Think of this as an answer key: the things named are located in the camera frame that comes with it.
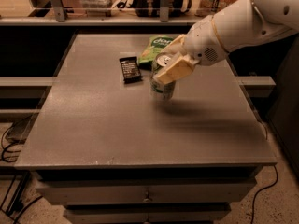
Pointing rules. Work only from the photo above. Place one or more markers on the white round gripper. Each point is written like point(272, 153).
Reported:
point(202, 44)

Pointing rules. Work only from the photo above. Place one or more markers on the silver green 7up can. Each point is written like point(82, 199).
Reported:
point(158, 90)

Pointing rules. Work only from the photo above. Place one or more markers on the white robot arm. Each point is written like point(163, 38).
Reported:
point(244, 23)

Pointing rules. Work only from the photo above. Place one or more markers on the black rxbar chocolate bar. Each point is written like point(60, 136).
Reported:
point(130, 70)

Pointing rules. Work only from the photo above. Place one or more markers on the green dang chips bag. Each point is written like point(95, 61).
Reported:
point(156, 44)

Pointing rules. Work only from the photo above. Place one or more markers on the black backpack on shelf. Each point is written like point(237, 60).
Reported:
point(151, 8)

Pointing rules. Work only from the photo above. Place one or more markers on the grey drawer cabinet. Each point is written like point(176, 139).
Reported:
point(99, 144)

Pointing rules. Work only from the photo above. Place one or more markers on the round metal drawer knob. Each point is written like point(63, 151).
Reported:
point(147, 198)

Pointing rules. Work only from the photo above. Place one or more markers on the grey metal shelf rail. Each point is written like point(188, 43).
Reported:
point(123, 17)

